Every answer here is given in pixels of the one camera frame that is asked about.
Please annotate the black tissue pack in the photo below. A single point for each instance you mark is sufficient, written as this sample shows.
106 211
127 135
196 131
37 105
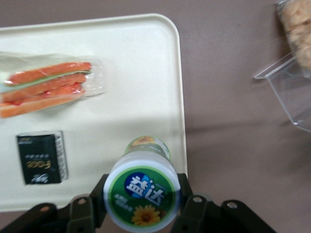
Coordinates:
41 157

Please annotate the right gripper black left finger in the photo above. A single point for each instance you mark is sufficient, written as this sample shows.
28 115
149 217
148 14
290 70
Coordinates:
80 216

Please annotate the wrapped triangle sandwich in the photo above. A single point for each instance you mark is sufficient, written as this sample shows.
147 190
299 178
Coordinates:
48 85

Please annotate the cream plastic tray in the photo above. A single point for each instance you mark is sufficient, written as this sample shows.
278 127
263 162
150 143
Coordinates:
121 72

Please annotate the green gum bottle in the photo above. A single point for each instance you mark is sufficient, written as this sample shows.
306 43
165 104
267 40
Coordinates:
143 194

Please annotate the clear bag rice crisps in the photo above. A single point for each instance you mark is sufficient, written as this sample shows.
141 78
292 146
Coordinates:
297 31

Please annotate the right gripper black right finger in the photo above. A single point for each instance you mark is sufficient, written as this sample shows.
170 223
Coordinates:
201 216

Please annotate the clear acrylic tiered stand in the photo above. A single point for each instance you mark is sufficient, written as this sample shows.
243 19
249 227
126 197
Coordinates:
291 97

